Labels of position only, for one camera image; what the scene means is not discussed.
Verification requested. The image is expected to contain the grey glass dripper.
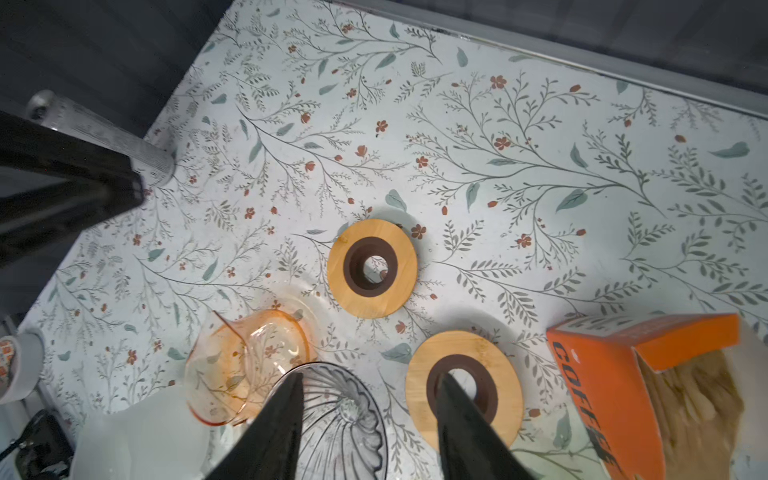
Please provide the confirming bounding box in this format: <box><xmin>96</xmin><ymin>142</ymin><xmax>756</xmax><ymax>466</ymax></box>
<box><xmin>264</xmin><ymin>361</ymin><xmax>388</xmax><ymax>479</ymax></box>

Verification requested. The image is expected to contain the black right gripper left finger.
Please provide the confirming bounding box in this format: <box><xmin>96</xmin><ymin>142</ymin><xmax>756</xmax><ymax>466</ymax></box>
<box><xmin>206</xmin><ymin>373</ymin><xmax>304</xmax><ymax>480</ymax></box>

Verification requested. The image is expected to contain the frosted glass carafe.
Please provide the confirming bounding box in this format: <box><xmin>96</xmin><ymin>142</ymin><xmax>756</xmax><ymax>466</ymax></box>
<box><xmin>70</xmin><ymin>386</ymin><xmax>212</xmax><ymax>479</ymax></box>

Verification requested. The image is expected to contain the orange coffee filter box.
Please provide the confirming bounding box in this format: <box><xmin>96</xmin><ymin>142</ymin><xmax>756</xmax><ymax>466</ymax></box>
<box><xmin>547</xmin><ymin>313</ymin><xmax>767</xmax><ymax>479</ymax></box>

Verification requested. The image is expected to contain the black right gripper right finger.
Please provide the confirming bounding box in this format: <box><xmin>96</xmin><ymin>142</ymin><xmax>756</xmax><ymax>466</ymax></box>
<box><xmin>435</xmin><ymin>373</ymin><xmax>533</xmax><ymax>480</ymax></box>

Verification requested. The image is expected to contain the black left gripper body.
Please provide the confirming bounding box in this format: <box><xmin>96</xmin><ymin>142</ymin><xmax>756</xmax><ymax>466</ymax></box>
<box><xmin>1</xmin><ymin>112</ymin><xmax>144</xmax><ymax>267</ymax></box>

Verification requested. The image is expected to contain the orange glass pitcher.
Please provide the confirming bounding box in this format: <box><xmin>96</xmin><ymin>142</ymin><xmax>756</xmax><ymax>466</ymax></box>
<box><xmin>183</xmin><ymin>309</ymin><xmax>311</xmax><ymax>427</ymax></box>

